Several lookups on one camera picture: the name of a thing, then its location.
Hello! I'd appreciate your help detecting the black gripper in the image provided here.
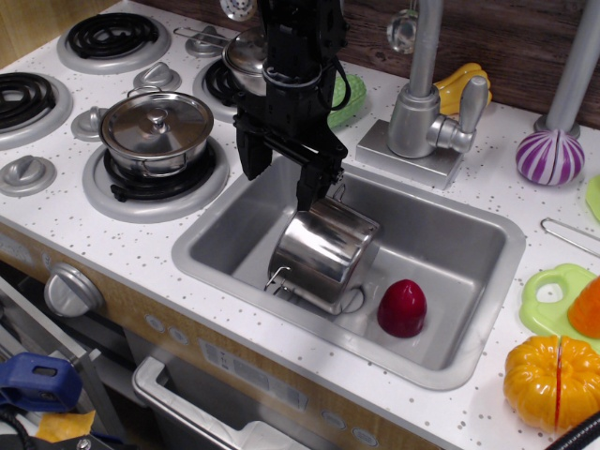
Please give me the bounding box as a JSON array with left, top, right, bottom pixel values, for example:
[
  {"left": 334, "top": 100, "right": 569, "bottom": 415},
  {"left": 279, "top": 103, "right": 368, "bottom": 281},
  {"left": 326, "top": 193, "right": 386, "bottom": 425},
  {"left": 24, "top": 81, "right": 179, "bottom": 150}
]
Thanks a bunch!
[{"left": 234, "top": 69, "right": 348, "bottom": 211}]

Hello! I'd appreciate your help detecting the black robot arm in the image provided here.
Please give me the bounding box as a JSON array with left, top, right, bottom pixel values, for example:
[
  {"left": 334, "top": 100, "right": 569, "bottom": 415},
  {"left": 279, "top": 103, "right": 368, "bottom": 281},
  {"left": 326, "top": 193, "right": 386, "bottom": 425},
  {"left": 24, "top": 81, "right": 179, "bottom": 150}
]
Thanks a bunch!
[{"left": 233, "top": 1, "right": 349, "bottom": 211}]

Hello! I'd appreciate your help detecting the lidded steel pot back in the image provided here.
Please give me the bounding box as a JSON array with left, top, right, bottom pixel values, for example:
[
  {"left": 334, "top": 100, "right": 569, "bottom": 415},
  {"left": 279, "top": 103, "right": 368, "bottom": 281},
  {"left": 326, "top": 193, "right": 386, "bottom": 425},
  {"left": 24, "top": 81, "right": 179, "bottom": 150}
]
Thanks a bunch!
[{"left": 221, "top": 27, "right": 267, "bottom": 97}]

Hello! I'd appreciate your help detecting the lidded steel pot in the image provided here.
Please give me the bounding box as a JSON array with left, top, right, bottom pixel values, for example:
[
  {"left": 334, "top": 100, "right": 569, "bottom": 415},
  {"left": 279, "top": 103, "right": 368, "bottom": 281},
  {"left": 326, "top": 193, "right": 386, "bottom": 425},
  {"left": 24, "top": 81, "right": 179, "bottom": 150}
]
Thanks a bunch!
[
  {"left": 221, "top": 27, "right": 267, "bottom": 97},
  {"left": 99, "top": 91, "right": 214, "bottom": 178}
]

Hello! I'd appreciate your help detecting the lidded steel pot front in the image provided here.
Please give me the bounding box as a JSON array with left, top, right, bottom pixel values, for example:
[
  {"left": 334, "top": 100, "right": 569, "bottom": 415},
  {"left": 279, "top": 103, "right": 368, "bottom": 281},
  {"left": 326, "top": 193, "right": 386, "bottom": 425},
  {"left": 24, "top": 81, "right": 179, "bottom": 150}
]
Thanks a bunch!
[{"left": 99, "top": 91, "right": 214, "bottom": 178}]

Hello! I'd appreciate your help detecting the grey toy sink basin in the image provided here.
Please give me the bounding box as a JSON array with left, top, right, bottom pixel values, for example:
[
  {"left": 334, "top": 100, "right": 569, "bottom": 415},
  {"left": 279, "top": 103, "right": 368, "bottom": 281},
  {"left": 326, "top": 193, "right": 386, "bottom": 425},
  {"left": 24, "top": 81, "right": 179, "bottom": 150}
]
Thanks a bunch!
[{"left": 172, "top": 157, "right": 525, "bottom": 390}]

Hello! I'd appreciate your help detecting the green toy bitter gourd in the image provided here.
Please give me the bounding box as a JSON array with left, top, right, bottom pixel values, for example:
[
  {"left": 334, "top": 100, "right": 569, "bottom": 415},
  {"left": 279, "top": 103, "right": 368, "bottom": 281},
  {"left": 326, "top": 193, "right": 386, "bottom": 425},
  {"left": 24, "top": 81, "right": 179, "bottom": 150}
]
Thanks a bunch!
[{"left": 327, "top": 74, "right": 367, "bottom": 128}]

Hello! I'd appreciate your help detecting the back right stove burner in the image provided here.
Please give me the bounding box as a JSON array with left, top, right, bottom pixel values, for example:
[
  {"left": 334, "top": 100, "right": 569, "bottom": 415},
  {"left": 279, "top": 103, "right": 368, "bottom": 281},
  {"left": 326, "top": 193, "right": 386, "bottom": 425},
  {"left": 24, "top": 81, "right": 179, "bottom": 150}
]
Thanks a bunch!
[{"left": 192, "top": 59, "right": 241, "bottom": 124}]

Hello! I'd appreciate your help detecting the stove burner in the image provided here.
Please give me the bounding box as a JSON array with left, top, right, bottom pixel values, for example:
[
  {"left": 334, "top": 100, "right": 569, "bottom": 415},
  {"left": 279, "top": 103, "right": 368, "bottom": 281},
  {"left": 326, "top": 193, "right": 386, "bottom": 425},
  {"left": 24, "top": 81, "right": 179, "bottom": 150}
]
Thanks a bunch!
[
  {"left": 192, "top": 59, "right": 241, "bottom": 124},
  {"left": 82, "top": 138, "right": 230, "bottom": 223},
  {"left": 1, "top": 72, "right": 73, "bottom": 151},
  {"left": 57, "top": 12, "right": 171, "bottom": 75}
]

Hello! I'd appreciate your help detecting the silver toy faucet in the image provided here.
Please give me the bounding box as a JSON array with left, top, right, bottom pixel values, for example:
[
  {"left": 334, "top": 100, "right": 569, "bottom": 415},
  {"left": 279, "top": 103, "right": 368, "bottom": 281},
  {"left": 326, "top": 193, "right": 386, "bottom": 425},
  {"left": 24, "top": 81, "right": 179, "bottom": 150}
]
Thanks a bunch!
[{"left": 355, "top": 1, "right": 489, "bottom": 189}]

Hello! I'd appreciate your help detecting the grey stove knob back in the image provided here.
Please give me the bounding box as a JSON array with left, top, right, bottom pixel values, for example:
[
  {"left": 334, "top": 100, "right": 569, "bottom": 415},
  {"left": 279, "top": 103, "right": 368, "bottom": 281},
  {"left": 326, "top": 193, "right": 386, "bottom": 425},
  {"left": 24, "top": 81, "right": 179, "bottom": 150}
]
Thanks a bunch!
[{"left": 185, "top": 26, "right": 229, "bottom": 58}]

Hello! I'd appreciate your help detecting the grey stove knob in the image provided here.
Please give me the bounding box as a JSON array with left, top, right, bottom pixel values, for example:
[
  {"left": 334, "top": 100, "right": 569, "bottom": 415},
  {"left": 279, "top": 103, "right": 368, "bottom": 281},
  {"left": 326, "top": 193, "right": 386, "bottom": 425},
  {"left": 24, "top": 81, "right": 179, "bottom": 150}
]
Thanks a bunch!
[
  {"left": 185, "top": 26, "right": 229, "bottom": 58},
  {"left": 1, "top": 155, "right": 56, "bottom": 197},
  {"left": 133, "top": 62, "right": 182, "bottom": 91},
  {"left": 70, "top": 106, "right": 108, "bottom": 142}
]

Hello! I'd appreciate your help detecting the grey stove knob centre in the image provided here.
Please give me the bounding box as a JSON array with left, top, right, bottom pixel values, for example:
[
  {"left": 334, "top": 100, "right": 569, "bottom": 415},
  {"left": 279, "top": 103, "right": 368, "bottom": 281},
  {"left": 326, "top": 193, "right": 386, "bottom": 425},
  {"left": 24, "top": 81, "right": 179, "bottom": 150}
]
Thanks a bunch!
[{"left": 133, "top": 62, "right": 182, "bottom": 91}]

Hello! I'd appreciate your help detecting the front right stove burner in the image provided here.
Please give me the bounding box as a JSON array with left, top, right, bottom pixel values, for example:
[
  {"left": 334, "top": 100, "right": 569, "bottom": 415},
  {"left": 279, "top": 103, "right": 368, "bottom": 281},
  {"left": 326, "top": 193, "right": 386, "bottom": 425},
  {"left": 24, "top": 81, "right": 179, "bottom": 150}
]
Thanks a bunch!
[{"left": 82, "top": 138, "right": 230, "bottom": 223}]

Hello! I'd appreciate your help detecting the hanging perforated strainer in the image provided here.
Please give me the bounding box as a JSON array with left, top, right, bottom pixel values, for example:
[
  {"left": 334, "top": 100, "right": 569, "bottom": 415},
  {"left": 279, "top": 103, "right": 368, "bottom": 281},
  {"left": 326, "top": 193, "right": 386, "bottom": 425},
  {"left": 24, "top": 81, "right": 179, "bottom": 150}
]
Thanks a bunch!
[{"left": 219, "top": 0, "right": 258, "bottom": 22}]

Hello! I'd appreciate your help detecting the hanging clear ladle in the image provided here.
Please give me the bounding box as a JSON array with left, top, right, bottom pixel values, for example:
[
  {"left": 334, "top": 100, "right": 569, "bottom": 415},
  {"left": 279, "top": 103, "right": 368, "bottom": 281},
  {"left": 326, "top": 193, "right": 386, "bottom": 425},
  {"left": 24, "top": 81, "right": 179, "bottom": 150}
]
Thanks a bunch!
[{"left": 386, "top": 1, "right": 419, "bottom": 54}]

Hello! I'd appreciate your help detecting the red toy pepper half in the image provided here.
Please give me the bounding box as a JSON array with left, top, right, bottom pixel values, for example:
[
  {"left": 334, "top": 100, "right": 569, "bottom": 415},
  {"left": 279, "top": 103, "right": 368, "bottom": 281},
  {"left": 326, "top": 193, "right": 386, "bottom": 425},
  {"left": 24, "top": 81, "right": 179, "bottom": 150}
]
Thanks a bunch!
[{"left": 377, "top": 279, "right": 428, "bottom": 338}]

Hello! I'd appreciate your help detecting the yellow toy banana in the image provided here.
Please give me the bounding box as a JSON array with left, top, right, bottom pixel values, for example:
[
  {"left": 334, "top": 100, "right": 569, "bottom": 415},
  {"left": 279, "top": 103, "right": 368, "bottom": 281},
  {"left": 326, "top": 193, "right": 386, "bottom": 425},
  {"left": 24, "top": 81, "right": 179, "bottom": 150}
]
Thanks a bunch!
[{"left": 433, "top": 63, "right": 491, "bottom": 115}]

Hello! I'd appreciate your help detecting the grey stove knob left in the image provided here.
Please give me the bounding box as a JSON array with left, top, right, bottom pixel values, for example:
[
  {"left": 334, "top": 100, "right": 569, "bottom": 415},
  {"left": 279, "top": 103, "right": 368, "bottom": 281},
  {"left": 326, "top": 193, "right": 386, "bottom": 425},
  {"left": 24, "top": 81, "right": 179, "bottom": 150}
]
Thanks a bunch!
[{"left": 70, "top": 106, "right": 108, "bottom": 142}]

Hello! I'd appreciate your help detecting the back left stove burner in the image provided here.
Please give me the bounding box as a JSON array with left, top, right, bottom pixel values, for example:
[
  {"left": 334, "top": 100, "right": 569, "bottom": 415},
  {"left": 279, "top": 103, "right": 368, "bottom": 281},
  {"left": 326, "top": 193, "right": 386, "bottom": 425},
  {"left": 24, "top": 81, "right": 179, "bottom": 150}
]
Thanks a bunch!
[{"left": 57, "top": 12, "right": 171, "bottom": 75}]

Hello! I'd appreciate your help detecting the grey oven dial knob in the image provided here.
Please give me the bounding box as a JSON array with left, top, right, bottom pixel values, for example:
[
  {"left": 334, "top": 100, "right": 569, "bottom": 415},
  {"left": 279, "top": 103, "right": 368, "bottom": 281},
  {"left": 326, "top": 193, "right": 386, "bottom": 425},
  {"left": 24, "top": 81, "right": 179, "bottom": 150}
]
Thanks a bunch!
[{"left": 44, "top": 262, "right": 105, "bottom": 318}]

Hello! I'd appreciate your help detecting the front left stove burner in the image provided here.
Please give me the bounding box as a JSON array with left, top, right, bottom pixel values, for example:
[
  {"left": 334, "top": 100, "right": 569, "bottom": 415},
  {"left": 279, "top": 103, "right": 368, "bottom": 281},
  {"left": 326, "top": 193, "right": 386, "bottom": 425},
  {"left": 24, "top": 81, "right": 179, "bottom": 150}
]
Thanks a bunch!
[{"left": 1, "top": 72, "right": 73, "bottom": 151}]

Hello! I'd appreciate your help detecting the grey stove knob front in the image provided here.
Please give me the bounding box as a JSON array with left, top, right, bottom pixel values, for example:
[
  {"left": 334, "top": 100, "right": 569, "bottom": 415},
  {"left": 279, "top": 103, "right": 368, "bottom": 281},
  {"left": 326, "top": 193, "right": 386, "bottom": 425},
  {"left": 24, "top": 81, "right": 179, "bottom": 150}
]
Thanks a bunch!
[{"left": 1, "top": 155, "right": 56, "bottom": 197}]

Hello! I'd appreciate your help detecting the purple white toy onion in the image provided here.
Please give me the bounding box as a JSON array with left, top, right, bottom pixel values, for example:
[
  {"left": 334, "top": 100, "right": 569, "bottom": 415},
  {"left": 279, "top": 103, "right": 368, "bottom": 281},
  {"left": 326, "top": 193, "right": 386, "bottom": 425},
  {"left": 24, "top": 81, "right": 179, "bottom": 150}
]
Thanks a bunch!
[{"left": 516, "top": 130, "right": 585, "bottom": 186}]

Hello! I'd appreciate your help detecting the light green toy plate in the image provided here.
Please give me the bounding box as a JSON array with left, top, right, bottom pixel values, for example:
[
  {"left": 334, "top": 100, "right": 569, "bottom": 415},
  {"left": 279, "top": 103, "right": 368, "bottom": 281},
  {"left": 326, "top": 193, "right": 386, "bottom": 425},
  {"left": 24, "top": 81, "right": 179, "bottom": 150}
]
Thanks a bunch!
[{"left": 519, "top": 263, "right": 599, "bottom": 353}]

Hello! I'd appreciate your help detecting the green toy piece right edge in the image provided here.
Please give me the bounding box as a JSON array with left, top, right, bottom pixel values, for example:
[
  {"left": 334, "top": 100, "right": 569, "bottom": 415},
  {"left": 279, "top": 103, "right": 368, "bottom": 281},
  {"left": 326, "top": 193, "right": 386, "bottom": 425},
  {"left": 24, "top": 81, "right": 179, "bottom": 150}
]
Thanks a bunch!
[{"left": 585, "top": 175, "right": 600, "bottom": 221}]

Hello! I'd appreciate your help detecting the grey support pole right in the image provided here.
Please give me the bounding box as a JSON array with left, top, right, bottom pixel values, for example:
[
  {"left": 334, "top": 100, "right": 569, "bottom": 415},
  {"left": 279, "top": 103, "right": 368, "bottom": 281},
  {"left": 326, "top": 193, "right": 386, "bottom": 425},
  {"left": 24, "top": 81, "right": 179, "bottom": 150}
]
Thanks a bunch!
[{"left": 533, "top": 0, "right": 599, "bottom": 138}]

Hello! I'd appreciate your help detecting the orange toy carrot piece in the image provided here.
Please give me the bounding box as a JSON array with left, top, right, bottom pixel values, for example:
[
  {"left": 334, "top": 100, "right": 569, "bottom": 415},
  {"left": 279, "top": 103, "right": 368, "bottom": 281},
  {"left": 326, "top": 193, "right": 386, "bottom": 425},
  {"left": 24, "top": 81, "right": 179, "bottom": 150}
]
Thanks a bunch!
[{"left": 567, "top": 277, "right": 599, "bottom": 339}]

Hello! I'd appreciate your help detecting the orange toy pumpkin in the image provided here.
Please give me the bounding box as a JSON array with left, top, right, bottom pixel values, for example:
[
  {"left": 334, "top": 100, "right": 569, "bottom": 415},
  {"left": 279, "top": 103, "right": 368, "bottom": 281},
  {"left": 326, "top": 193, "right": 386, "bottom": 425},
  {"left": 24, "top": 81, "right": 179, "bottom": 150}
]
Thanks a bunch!
[{"left": 502, "top": 336, "right": 599, "bottom": 433}]

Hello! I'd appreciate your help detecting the yellow tape piece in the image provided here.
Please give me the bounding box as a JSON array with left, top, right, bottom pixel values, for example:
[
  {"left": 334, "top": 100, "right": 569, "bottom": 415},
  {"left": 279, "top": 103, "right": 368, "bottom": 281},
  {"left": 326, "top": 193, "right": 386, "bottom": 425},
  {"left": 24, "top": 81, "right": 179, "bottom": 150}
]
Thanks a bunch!
[{"left": 35, "top": 411, "right": 96, "bottom": 443}]

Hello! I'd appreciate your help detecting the grey oven door handle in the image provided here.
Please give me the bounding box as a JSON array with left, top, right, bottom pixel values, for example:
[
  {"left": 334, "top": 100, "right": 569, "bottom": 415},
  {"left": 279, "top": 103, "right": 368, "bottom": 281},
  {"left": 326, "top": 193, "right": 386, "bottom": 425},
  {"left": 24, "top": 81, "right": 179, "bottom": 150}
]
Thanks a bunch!
[{"left": 132, "top": 356, "right": 306, "bottom": 449}]

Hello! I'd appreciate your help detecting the metal wire utensil handle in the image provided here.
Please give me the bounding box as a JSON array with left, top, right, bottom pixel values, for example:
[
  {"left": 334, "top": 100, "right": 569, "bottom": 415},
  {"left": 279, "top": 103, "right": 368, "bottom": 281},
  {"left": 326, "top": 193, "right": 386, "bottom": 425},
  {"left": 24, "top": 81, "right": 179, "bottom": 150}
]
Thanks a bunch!
[{"left": 540, "top": 217, "right": 599, "bottom": 257}]

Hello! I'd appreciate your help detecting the black corrugated cable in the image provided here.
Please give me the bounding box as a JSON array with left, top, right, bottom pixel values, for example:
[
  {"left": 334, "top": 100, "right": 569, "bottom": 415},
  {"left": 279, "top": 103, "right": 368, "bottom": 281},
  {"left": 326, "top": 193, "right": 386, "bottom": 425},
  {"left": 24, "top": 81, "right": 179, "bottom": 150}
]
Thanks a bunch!
[{"left": 546, "top": 412, "right": 600, "bottom": 450}]

